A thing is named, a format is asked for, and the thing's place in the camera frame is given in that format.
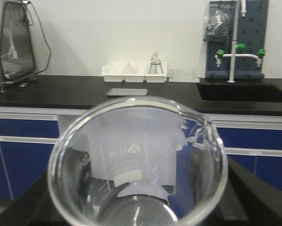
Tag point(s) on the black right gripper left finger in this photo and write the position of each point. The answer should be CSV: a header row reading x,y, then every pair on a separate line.
x,y
33,208

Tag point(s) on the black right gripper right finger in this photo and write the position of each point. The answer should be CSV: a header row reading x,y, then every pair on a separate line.
x,y
248,200

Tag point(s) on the clear glass beaker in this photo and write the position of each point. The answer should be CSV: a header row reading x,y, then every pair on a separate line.
x,y
138,161

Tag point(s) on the blue bench cabinet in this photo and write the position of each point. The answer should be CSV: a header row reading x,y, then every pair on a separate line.
x,y
27,136

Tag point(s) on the black lab sink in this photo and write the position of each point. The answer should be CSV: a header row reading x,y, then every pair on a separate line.
x,y
240,92

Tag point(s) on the grey machine with window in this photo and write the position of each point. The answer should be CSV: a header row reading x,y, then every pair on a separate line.
x,y
17,61

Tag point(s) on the white test tube rack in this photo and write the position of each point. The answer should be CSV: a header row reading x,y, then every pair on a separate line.
x,y
183,74

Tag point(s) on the white lab faucet green knobs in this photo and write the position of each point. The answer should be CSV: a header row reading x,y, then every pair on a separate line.
x,y
240,8

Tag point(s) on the white storage bin left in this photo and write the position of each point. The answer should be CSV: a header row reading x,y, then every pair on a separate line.
x,y
113,72

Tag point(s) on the white storage bin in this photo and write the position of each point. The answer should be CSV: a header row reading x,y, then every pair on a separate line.
x,y
156,78
113,72
134,72

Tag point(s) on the white storage bin right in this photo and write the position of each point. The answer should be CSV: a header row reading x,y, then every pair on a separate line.
x,y
156,78

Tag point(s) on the white storage bin middle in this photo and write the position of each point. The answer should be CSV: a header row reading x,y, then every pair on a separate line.
x,y
134,72

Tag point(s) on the glass flask with stopper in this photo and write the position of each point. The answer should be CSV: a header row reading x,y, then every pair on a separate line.
x,y
155,60

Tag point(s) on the grey pegboard drying rack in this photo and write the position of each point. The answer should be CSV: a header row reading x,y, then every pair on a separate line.
x,y
251,32

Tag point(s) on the black plastic bag on rack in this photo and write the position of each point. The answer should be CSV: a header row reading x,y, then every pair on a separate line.
x,y
218,21

